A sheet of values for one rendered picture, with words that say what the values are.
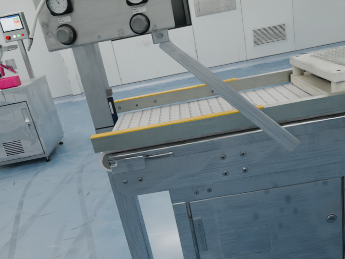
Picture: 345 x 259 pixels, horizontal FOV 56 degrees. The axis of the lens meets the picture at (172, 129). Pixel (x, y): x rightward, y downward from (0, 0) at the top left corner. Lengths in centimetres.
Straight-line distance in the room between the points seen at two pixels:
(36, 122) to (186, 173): 266
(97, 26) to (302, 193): 56
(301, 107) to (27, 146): 293
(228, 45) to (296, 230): 515
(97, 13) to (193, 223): 50
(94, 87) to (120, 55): 487
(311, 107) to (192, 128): 23
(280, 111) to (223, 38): 520
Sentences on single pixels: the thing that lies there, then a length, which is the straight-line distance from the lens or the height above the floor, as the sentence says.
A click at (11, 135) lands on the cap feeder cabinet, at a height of 34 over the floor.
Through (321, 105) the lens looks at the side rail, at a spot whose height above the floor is 90.
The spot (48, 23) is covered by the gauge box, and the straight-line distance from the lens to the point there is 60.
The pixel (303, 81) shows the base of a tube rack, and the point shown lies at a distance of 84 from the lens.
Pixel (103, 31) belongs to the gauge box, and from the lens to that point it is 57.
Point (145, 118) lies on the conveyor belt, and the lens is 82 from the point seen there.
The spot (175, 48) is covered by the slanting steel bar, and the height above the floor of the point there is 106.
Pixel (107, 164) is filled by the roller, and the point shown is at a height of 85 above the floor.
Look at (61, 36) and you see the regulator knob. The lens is 57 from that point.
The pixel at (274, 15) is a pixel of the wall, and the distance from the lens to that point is 603.
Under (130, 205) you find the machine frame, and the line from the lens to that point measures 106.
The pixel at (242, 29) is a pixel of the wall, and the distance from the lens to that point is 589.
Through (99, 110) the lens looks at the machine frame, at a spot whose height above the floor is 90.
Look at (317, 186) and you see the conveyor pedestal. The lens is 81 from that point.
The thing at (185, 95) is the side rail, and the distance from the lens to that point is 89.
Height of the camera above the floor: 112
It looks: 19 degrees down
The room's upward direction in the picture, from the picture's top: 11 degrees counter-clockwise
